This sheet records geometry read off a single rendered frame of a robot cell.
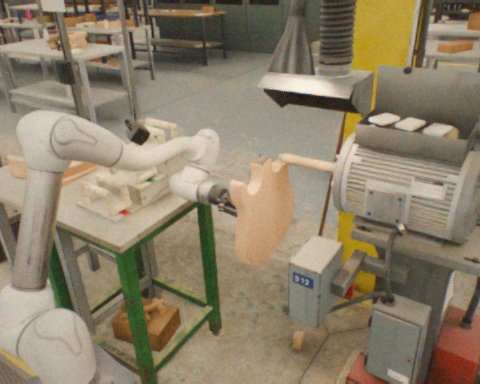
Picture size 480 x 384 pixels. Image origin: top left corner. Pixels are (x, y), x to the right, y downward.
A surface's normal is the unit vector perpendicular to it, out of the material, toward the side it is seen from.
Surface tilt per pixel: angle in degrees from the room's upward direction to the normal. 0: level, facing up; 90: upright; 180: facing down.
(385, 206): 90
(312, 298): 90
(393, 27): 90
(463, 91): 90
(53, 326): 5
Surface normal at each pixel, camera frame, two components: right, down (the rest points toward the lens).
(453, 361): -0.56, 0.41
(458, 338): -0.05, -0.88
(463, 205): -0.54, 0.09
